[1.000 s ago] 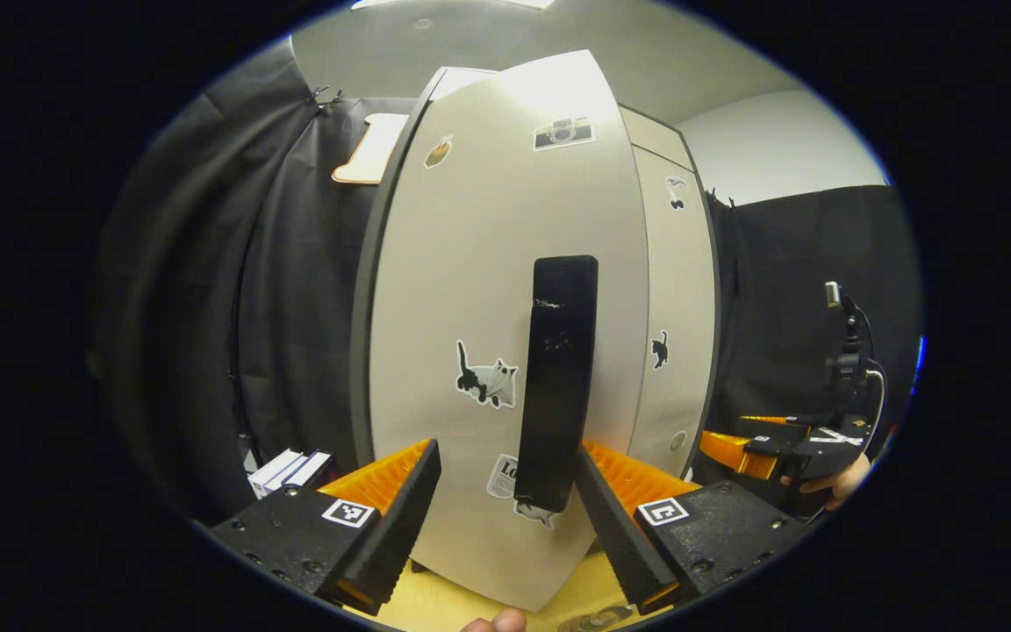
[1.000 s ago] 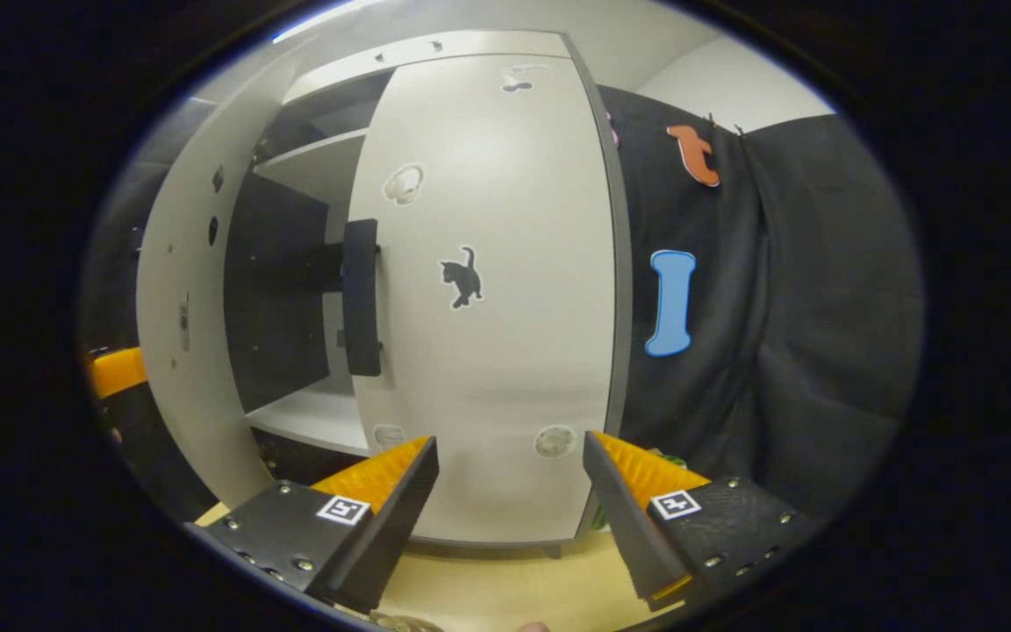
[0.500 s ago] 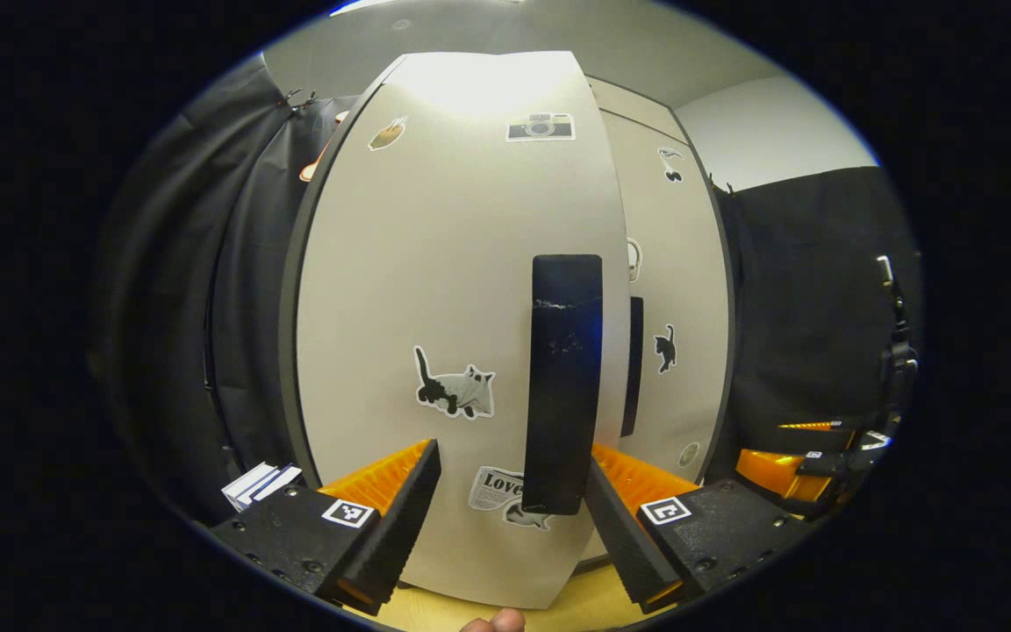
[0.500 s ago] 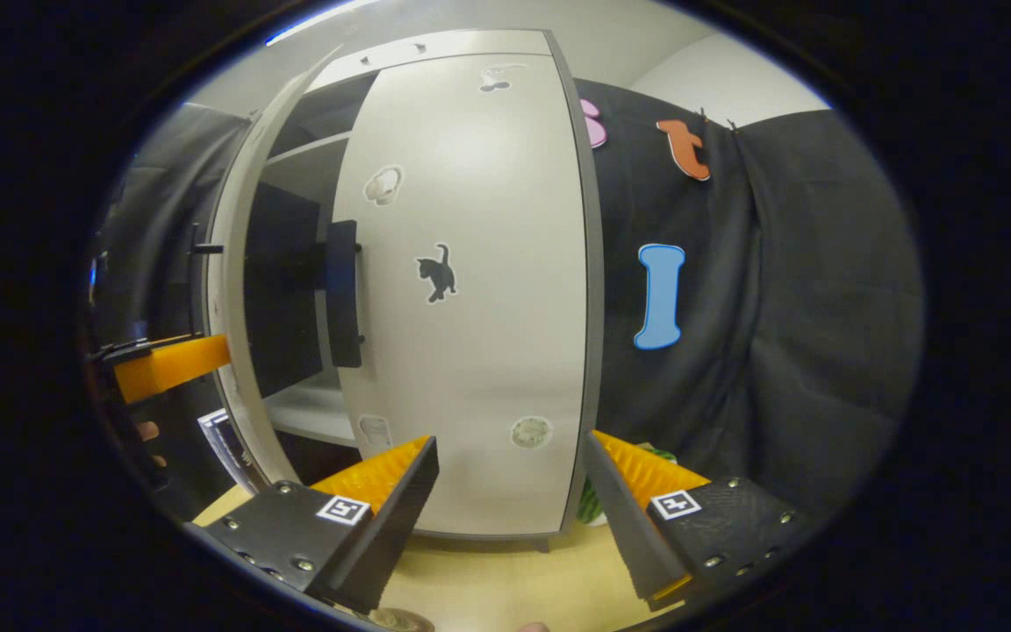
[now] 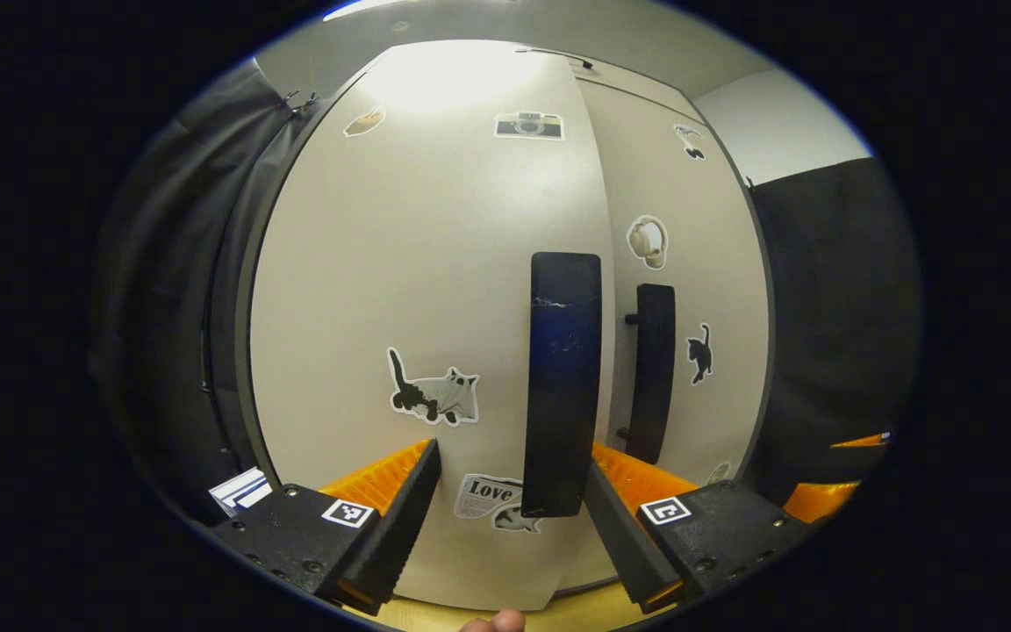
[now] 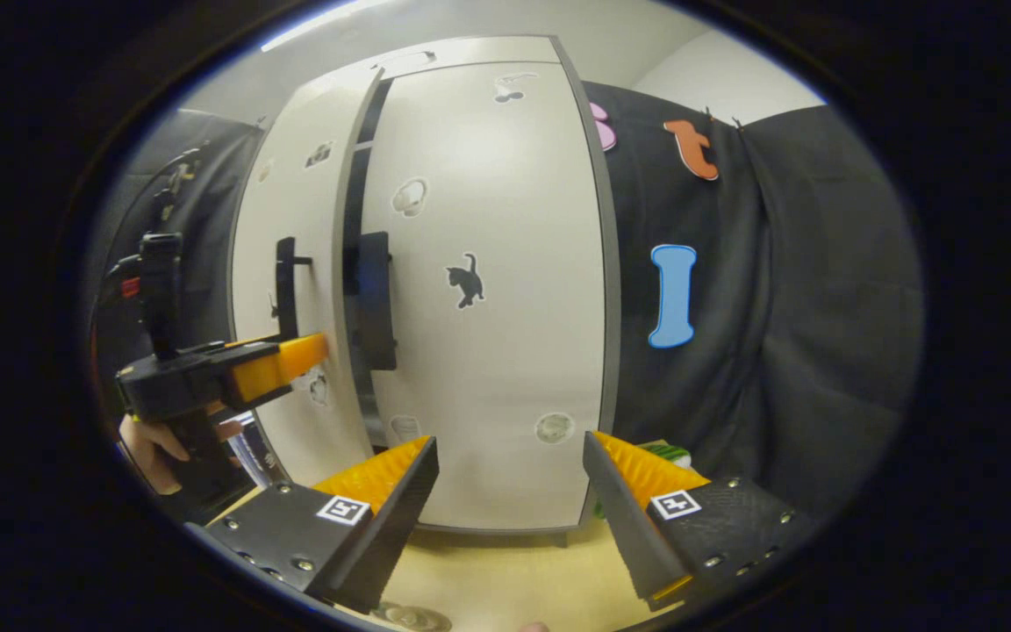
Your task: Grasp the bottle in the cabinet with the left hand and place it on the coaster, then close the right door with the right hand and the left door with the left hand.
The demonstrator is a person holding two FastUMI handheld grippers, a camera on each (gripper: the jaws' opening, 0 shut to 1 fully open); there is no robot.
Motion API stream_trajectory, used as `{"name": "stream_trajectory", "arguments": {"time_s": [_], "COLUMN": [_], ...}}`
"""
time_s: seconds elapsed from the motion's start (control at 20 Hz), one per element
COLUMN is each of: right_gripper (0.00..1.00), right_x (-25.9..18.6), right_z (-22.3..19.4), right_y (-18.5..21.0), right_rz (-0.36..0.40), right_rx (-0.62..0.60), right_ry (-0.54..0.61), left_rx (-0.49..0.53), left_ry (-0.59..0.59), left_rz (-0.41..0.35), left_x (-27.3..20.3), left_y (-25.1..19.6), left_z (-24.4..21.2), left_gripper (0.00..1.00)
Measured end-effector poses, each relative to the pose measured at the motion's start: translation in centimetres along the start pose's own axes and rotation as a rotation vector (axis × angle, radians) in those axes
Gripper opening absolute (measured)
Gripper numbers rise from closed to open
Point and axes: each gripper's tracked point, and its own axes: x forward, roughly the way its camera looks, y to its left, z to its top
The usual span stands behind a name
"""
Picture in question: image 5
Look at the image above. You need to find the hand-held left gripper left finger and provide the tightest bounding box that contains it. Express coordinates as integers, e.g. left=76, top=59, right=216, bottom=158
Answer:
left=212, top=437, right=442, bottom=615

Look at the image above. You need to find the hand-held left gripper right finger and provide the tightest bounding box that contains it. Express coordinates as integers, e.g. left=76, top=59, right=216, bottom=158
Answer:
left=583, top=442, right=814, bottom=615

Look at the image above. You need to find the white cabinet door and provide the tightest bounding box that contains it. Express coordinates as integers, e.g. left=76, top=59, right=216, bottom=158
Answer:
left=247, top=39, right=619, bottom=613
left=576, top=77, right=771, bottom=494

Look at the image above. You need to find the white blue carton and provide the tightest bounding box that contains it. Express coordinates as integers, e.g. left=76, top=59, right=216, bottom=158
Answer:
left=209, top=466, right=275, bottom=519

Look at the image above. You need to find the black door handle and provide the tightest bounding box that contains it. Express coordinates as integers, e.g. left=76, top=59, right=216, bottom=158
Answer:
left=616, top=283, right=678, bottom=466
left=520, top=252, right=604, bottom=520

